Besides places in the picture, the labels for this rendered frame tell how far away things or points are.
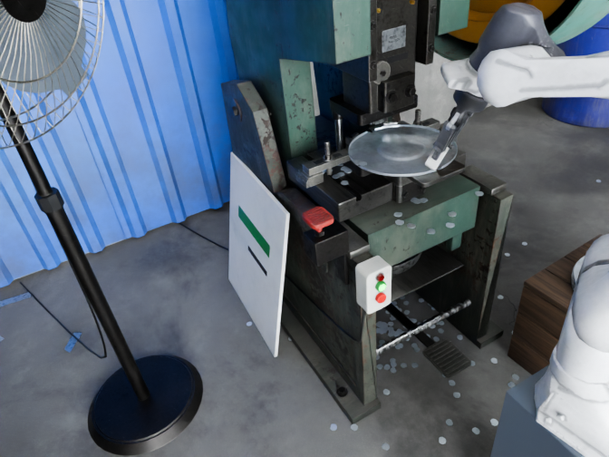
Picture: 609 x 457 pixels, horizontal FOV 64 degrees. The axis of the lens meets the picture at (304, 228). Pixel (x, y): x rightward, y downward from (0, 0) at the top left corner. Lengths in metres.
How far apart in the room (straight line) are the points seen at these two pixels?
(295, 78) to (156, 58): 0.97
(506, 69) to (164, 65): 1.66
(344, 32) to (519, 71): 0.40
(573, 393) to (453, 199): 0.59
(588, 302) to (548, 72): 0.38
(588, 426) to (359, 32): 0.93
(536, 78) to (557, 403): 0.63
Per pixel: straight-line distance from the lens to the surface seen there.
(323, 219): 1.13
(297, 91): 1.48
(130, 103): 2.33
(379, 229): 1.29
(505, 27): 1.05
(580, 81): 0.91
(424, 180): 1.23
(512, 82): 0.94
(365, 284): 1.20
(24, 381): 2.15
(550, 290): 1.62
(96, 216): 2.51
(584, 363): 1.07
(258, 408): 1.73
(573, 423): 1.17
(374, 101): 1.31
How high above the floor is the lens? 1.42
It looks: 36 degrees down
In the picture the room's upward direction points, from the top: 7 degrees counter-clockwise
